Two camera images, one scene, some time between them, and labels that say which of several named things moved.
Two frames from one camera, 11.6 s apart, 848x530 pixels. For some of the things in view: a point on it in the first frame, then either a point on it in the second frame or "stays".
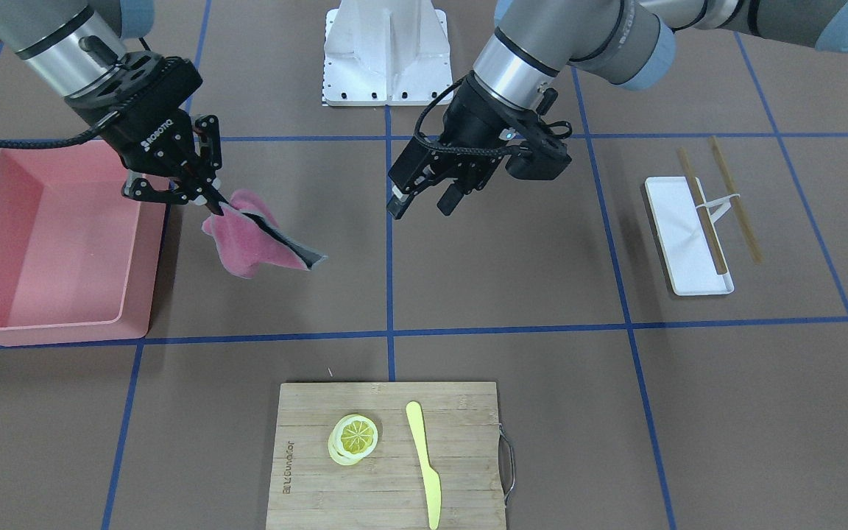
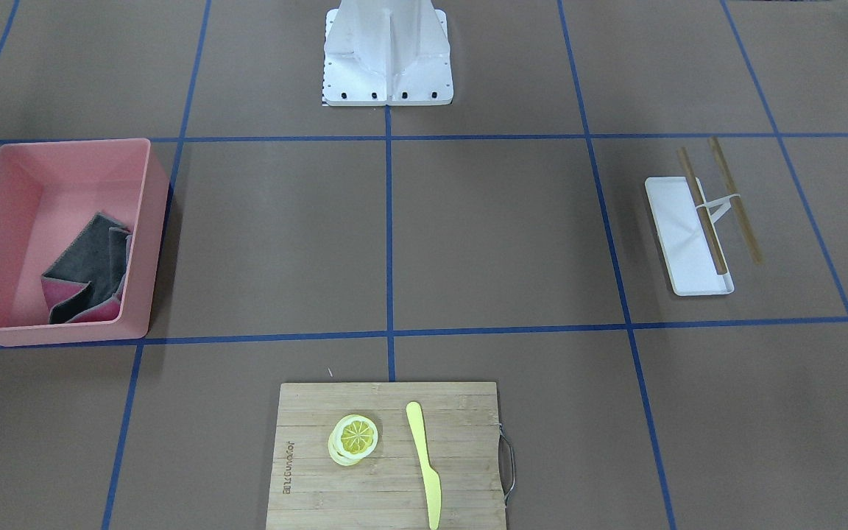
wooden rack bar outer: x=754 y=252 stays
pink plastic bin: x=57 y=253 stays
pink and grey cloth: x=249 y=235 → x=84 y=280
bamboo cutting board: x=388 y=489 stays
